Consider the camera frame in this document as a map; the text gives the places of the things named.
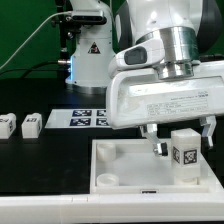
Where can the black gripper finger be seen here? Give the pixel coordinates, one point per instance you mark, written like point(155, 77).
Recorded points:
point(149, 131)
point(209, 124)

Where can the white L-shaped obstacle fence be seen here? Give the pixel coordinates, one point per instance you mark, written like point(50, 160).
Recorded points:
point(114, 208)

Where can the white square tabletop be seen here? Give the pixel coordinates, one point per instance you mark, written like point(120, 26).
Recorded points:
point(129, 166)

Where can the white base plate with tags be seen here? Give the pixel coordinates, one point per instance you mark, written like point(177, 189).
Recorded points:
point(77, 118)

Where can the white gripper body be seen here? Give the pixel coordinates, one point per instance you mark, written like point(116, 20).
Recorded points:
point(154, 83)

